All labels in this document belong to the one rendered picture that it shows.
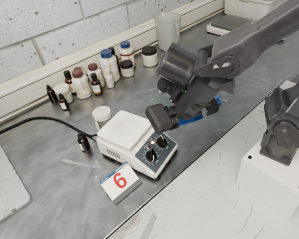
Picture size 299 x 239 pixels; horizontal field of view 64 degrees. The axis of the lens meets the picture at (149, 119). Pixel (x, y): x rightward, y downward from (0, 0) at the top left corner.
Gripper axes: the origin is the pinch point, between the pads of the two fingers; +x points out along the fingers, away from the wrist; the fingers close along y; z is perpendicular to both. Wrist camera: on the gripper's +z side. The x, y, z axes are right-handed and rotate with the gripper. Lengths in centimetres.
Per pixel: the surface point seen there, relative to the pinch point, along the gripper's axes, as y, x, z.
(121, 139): 9.9, 11.7, 3.9
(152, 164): 5.5, 11.0, -5.8
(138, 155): 8.0, 11.0, -2.1
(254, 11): -94, 12, 48
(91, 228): 24.7, 16.9, -12.8
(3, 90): 32, 36, 45
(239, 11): -94, 17, 56
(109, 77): -4.9, 28.6, 36.1
